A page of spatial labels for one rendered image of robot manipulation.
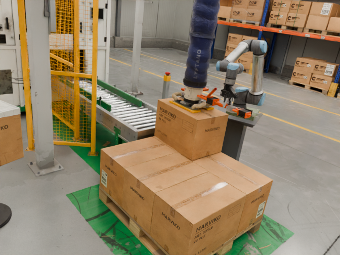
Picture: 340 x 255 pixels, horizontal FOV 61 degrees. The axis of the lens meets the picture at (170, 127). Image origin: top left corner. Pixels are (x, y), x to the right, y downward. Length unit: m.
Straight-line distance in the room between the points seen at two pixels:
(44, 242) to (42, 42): 1.76
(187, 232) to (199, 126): 0.95
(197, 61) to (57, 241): 1.89
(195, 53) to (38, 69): 1.50
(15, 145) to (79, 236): 0.88
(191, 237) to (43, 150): 1.98
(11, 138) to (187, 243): 1.45
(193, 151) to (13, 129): 1.44
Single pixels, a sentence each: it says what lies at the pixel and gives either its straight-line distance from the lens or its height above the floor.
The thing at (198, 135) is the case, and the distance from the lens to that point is 2.58.
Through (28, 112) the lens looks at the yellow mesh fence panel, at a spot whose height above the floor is 0.49.
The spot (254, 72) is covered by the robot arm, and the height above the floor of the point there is 1.29.
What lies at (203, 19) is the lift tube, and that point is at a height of 1.75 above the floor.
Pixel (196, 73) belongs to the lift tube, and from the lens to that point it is 2.68.
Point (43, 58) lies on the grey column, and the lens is 3.09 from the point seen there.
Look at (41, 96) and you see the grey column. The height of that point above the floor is 0.85.
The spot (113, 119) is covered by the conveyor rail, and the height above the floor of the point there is 0.57.
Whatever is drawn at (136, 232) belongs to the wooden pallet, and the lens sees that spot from 2.59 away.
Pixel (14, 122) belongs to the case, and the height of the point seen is 0.92.
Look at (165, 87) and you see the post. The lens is 3.80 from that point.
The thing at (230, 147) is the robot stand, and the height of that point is 0.35.
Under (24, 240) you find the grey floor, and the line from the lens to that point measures 2.69.
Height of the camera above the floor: 1.80
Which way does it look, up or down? 22 degrees down
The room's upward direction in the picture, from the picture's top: 7 degrees clockwise
